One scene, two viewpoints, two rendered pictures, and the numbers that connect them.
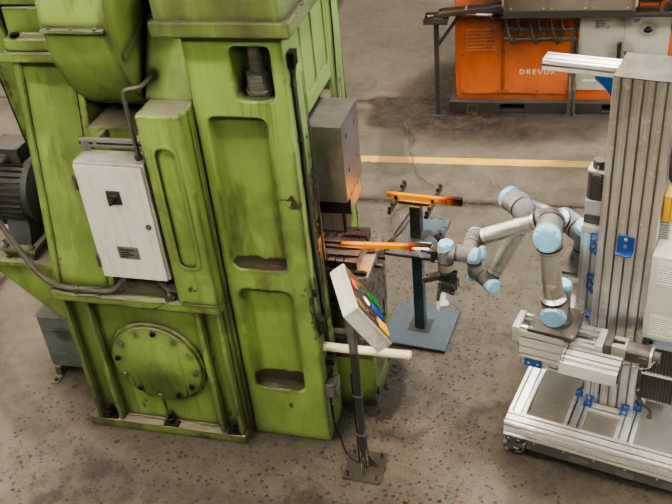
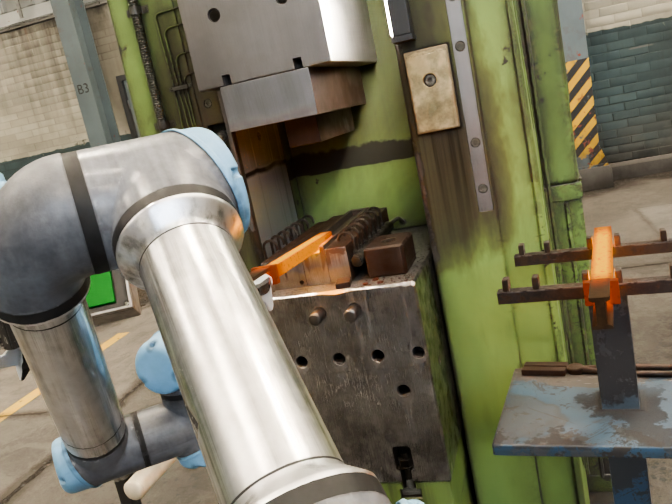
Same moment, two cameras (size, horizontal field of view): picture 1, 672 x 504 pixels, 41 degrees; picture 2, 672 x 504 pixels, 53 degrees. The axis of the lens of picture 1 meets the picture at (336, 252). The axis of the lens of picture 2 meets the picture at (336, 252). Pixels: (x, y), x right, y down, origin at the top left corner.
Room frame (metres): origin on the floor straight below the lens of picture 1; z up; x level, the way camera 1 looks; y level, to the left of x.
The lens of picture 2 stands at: (3.84, -1.54, 1.28)
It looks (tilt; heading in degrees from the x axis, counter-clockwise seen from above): 12 degrees down; 91
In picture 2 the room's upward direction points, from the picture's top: 12 degrees counter-clockwise
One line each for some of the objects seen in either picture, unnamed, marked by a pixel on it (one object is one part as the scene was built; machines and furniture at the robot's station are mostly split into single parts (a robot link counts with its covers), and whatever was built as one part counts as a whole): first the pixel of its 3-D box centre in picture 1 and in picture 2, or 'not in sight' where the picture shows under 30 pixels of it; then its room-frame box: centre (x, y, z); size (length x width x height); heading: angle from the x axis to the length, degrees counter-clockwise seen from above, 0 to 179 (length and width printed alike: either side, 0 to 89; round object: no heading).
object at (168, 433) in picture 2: (476, 271); (185, 424); (3.58, -0.69, 0.90); 0.11 x 0.08 x 0.11; 21
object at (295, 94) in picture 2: (314, 192); (301, 96); (3.82, 0.07, 1.32); 0.42 x 0.20 x 0.10; 72
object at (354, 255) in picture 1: (321, 251); (332, 243); (3.82, 0.07, 0.96); 0.42 x 0.20 x 0.09; 72
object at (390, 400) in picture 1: (381, 390); not in sight; (3.73, -0.17, 0.01); 0.58 x 0.39 x 0.01; 162
